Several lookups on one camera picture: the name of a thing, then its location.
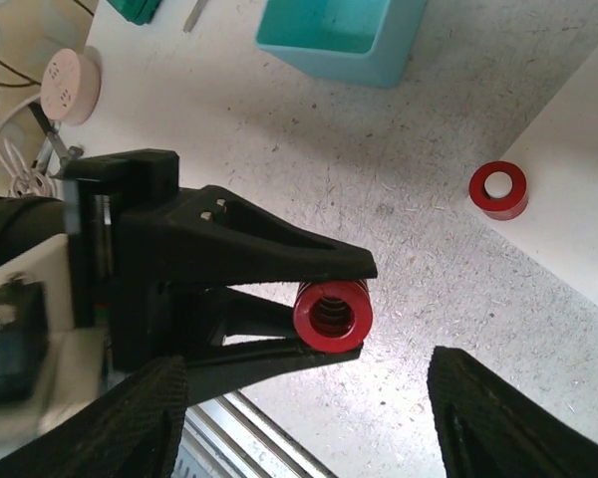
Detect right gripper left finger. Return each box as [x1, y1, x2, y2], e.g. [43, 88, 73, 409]
[0, 357, 187, 478]

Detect white peg board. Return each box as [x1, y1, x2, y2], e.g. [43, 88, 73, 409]
[464, 47, 598, 307]

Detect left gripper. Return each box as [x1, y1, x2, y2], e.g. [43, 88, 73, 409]
[64, 149, 378, 371]

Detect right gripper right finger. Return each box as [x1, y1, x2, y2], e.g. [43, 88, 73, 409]
[427, 347, 598, 477]

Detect round beige power strip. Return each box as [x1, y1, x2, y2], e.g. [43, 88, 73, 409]
[40, 49, 101, 125]

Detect teal plastic box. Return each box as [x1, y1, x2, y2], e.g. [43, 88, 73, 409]
[255, 0, 427, 88]

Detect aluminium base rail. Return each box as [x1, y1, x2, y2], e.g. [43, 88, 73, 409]
[172, 391, 336, 478]

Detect large red spring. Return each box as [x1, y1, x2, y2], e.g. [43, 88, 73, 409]
[468, 160, 528, 221]
[293, 279, 374, 354]

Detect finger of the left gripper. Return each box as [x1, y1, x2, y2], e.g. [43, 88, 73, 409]
[183, 288, 363, 405]

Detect green plastic lid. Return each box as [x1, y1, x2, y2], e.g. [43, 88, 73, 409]
[108, 0, 161, 26]

